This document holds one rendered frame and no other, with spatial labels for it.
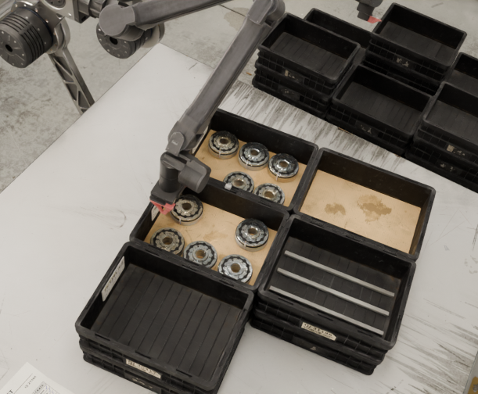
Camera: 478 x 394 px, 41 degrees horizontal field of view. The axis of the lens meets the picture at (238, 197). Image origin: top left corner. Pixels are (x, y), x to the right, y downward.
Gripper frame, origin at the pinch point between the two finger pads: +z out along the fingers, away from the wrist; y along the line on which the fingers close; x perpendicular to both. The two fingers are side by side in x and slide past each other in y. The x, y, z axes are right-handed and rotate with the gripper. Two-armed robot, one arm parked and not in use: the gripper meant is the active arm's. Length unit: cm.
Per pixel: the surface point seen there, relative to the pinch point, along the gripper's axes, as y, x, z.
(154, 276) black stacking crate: -10.5, -1.7, 23.3
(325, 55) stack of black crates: 149, -11, 58
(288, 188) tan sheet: 39, -26, 23
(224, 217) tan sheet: 18.0, -11.8, 23.0
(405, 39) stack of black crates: 181, -43, 57
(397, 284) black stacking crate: 20, -69, 22
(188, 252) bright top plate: -0.5, -7.6, 20.2
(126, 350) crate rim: -37.7, -7.6, 12.8
